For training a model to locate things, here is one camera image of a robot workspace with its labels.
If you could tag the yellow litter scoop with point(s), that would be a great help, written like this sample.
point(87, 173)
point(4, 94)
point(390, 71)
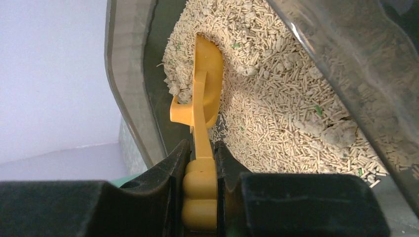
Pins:
point(199, 211)

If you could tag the dark grey litter tray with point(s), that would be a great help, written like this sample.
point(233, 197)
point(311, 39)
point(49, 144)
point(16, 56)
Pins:
point(368, 50)

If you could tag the beige cat litter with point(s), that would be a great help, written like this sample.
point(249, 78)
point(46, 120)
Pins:
point(277, 112)

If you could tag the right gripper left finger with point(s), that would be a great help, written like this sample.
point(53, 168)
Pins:
point(146, 206)

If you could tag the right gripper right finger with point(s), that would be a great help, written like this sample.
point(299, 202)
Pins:
point(293, 205)

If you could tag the green trash bin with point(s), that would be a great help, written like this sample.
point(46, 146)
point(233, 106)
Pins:
point(121, 181)

